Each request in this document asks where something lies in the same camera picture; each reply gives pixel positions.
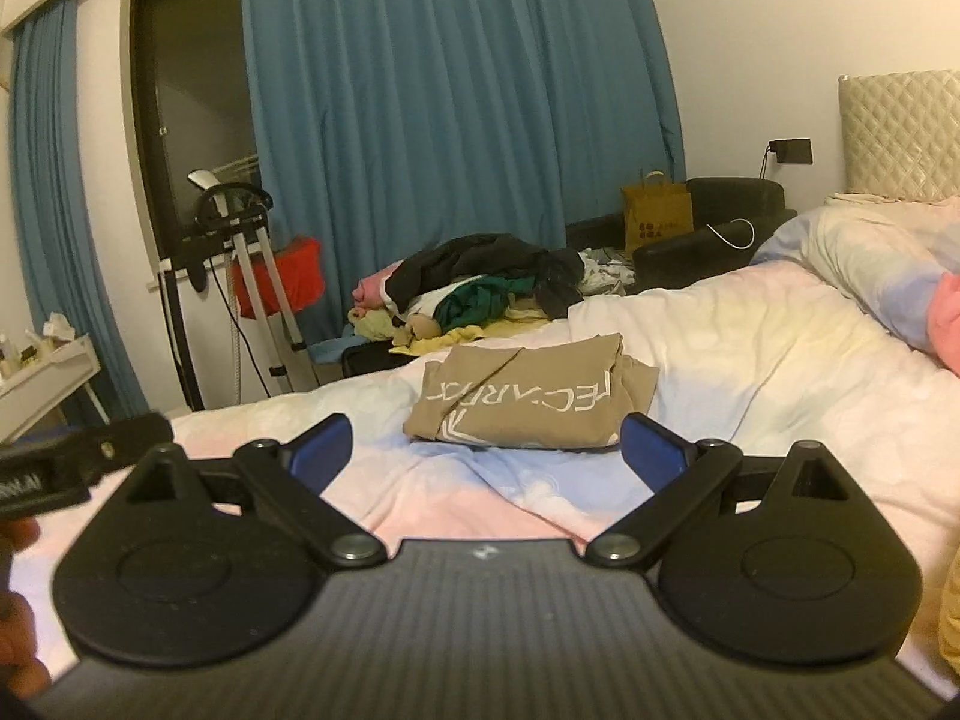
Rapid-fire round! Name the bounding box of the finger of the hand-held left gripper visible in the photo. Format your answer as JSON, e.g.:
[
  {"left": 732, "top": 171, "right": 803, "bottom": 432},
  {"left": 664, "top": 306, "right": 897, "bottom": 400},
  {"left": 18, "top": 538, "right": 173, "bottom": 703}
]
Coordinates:
[{"left": 0, "top": 411, "right": 175, "bottom": 492}]

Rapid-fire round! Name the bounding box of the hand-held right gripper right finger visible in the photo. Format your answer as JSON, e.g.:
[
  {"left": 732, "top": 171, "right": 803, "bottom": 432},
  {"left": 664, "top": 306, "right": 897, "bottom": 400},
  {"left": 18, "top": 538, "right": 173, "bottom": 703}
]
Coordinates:
[{"left": 583, "top": 411, "right": 863, "bottom": 569}]

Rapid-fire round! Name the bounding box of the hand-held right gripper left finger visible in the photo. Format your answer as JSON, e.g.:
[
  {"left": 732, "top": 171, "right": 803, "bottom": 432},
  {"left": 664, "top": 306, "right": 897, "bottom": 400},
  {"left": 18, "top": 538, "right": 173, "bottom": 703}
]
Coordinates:
[{"left": 124, "top": 412, "right": 389, "bottom": 569}]

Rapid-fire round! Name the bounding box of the tan printed t-shirt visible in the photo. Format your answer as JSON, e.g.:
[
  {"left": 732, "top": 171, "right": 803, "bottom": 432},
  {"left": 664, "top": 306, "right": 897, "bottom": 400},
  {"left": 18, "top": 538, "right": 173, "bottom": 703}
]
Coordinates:
[{"left": 403, "top": 331, "right": 661, "bottom": 452}]

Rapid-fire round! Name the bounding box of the pile of mixed clothes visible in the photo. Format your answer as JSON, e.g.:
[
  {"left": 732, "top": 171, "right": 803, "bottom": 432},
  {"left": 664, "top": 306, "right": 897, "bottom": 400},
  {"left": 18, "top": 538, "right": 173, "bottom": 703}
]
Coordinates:
[{"left": 349, "top": 234, "right": 638, "bottom": 356}]

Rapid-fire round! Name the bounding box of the person's left hand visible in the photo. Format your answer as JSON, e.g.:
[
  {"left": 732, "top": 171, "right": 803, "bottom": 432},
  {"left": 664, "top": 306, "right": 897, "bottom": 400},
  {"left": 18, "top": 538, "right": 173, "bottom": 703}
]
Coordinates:
[{"left": 0, "top": 517, "right": 50, "bottom": 700}]

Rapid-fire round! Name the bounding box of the white dressing table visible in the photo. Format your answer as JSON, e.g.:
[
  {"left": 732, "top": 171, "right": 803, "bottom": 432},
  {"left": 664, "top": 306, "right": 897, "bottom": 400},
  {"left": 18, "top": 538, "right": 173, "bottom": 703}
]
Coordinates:
[{"left": 0, "top": 334, "right": 110, "bottom": 445}]

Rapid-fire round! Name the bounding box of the blue cloth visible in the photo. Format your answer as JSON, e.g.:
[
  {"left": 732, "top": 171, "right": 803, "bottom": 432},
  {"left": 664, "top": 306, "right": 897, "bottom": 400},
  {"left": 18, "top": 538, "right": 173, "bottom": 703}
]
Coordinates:
[{"left": 306, "top": 337, "right": 362, "bottom": 363}]

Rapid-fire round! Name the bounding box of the row of cosmetic bottles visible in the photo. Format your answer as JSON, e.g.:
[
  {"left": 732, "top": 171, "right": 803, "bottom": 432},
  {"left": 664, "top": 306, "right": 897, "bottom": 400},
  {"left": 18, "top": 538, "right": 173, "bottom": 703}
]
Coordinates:
[{"left": 0, "top": 334, "right": 46, "bottom": 377}]

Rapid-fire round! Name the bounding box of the pastel bed duvet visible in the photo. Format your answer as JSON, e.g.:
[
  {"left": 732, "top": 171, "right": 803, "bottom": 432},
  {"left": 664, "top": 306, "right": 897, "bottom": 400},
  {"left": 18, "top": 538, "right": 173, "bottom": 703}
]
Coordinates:
[{"left": 0, "top": 193, "right": 960, "bottom": 691}]

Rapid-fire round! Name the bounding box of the red cloth bag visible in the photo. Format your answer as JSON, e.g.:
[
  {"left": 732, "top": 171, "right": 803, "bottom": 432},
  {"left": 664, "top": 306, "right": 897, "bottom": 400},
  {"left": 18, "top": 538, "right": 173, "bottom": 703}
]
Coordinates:
[{"left": 231, "top": 236, "right": 325, "bottom": 317}]

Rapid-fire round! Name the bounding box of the narrow blue curtain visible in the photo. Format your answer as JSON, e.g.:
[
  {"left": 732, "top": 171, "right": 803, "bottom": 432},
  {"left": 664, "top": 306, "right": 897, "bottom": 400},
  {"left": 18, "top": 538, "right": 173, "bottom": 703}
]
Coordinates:
[{"left": 7, "top": 0, "right": 152, "bottom": 422}]

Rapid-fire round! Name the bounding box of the yellow paper bag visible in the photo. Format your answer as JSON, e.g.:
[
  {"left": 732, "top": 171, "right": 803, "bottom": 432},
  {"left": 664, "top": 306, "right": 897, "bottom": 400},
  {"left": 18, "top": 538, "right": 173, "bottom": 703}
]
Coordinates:
[{"left": 621, "top": 170, "right": 695, "bottom": 257}]

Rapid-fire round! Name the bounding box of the black armchair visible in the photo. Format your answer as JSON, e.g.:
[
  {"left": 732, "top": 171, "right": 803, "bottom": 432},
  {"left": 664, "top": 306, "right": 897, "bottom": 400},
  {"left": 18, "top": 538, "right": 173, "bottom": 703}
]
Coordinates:
[{"left": 566, "top": 178, "right": 798, "bottom": 295}]

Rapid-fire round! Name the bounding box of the yellow cloth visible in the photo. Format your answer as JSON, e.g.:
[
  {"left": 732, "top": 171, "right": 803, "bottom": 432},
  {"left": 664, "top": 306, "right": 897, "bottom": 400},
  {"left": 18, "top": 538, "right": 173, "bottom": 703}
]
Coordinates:
[{"left": 937, "top": 555, "right": 960, "bottom": 677}]

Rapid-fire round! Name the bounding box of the wide blue curtain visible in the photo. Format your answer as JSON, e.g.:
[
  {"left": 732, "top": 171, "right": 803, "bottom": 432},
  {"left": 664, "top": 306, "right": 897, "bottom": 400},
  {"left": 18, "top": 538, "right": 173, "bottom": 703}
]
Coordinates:
[{"left": 241, "top": 0, "right": 688, "bottom": 347}]

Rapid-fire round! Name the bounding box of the dark window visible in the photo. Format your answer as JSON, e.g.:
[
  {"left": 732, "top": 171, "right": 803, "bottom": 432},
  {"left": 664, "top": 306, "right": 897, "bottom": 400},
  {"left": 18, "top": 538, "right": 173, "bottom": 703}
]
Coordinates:
[{"left": 127, "top": 0, "right": 263, "bottom": 272}]

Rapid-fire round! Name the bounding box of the quilted cream headboard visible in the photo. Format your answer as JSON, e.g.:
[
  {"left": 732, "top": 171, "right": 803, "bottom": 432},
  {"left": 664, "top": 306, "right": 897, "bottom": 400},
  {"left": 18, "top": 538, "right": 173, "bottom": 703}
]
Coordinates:
[{"left": 838, "top": 71, "right": 960, "bottom": 200}]

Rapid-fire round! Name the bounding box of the white cable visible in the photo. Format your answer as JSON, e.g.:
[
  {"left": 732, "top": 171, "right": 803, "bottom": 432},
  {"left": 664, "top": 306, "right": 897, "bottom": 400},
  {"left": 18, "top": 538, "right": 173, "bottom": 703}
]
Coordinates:
[{"left": 705, "top": 219, "right": 755, "bottom": 251}]

